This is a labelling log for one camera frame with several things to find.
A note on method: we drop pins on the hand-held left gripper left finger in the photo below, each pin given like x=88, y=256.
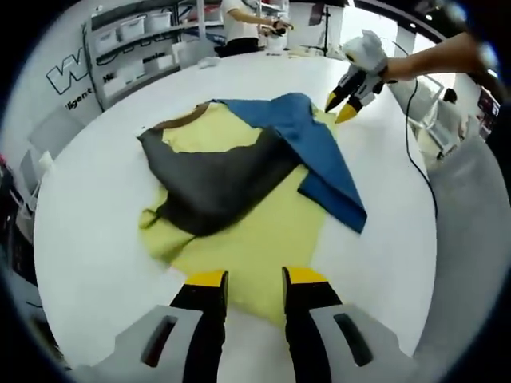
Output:
x=159, y=343

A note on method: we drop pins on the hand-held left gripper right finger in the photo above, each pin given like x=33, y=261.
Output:
x=319, y=339

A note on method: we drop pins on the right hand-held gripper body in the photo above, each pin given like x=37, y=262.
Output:
x=369, y=56

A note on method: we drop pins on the yellow blue grey garment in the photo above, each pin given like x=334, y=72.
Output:
x=239, y=239

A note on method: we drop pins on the black tripod stand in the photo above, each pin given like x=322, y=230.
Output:
x=326, y=32

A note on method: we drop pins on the white office chair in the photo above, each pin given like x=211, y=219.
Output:
x=435, y=119

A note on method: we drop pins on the white crumpled cloth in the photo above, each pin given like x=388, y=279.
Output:
x=208, y=62

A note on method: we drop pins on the grey mesh chair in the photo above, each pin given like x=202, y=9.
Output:
x=463, y=247

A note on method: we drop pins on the white storage bin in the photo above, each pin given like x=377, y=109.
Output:
x=105, y=40
x=159, y=22
x=132, y=28

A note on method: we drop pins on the grey metal shelf rack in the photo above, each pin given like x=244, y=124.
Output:
x=131, y=60

